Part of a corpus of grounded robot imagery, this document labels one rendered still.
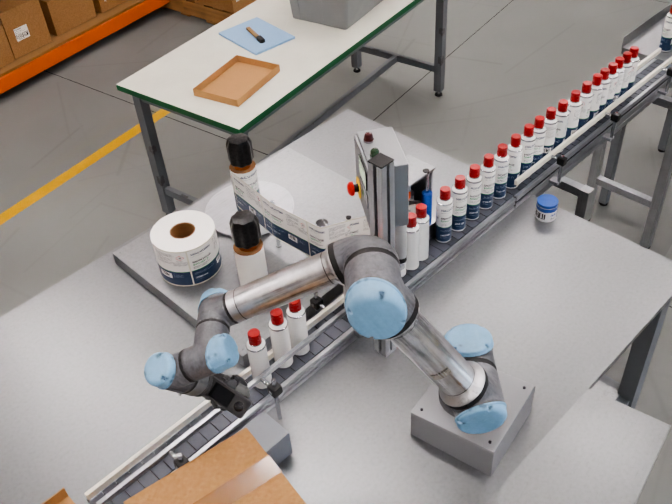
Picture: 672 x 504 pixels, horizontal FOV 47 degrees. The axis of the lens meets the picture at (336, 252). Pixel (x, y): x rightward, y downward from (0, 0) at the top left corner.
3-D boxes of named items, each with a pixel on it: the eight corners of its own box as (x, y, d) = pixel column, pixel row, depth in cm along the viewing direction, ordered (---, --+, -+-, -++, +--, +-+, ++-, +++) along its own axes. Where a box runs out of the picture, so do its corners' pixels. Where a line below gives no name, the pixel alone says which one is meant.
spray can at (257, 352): (264, 372, 214) (254, 321, 201) (276, 382, 211) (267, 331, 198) (249, 383, 212) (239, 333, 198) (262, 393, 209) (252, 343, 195)
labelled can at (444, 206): (441, 231, 254) (443, 181, 240) (454, 238, 251) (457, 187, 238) (431, 239, 252) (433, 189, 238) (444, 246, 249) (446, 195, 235)
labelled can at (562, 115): (566, 149, 284) (574, 100, 270) (557, 155, 282) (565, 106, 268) (554, 144, 287) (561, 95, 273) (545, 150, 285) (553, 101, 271)
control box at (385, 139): (393, 185, 207) (392, 125, 195) (409, 225, 195) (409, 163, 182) (356, 191, 206) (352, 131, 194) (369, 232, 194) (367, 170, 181)
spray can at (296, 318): (301, 340, 222) (294, 289, 209) (313, 349, 219) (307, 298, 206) (287, 350, 220) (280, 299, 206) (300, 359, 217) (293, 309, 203)
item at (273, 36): (257, 18, 399) (256, 16, 398) (295, 38, 380) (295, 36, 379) (218, 34, 388) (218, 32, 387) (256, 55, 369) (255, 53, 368)
